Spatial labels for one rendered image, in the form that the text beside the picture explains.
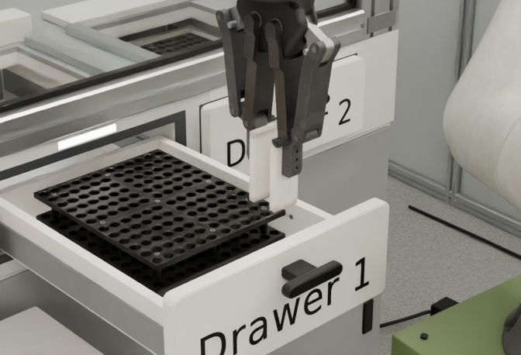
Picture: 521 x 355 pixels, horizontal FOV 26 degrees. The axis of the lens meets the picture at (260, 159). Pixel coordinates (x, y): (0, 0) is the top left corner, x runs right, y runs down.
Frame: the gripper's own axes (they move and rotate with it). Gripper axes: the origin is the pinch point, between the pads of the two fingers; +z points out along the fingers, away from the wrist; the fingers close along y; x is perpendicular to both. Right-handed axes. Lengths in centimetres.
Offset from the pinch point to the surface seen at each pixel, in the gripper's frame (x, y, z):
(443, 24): 174, -115, 52
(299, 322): 4.8, -0.9, 19.1
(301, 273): 2.7, 1.3, 11.5
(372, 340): 56, -34, 61
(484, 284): 143, -72, 103
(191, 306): -9.1, -1.0, 11.3
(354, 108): 47, -33, 17
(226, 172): 14.8, -23.3, 13.5
